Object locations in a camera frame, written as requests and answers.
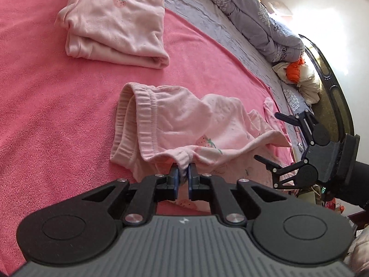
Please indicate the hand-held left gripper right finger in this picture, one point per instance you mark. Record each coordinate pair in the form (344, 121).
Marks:
(190, 179)

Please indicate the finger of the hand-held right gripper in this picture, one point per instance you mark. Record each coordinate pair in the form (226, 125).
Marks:
(288, 119)
(263, 161)

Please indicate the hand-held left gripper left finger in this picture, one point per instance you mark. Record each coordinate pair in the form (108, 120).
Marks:
(175, 179)

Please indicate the pink strawberry print pants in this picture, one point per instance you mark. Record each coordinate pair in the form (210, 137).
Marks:
(173, 115)

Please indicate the grey floral pillow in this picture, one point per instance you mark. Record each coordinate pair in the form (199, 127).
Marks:
(292, 101)

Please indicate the cream puffer jacket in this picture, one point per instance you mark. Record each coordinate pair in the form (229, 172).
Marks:
(308, 83)

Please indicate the orange puffer jacket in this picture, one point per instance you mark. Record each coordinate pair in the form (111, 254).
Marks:
(294, 73)

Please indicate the dark wooden headboard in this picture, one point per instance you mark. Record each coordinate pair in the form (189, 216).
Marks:
(324, 63)

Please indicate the grey floral quilt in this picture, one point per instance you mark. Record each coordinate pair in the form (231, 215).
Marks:
(253, 20)

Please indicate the pink towel blanket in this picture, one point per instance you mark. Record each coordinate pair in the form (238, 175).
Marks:
(57, 106)

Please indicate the folded pink strawberry top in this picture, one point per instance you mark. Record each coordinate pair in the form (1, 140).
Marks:
(115, 28)

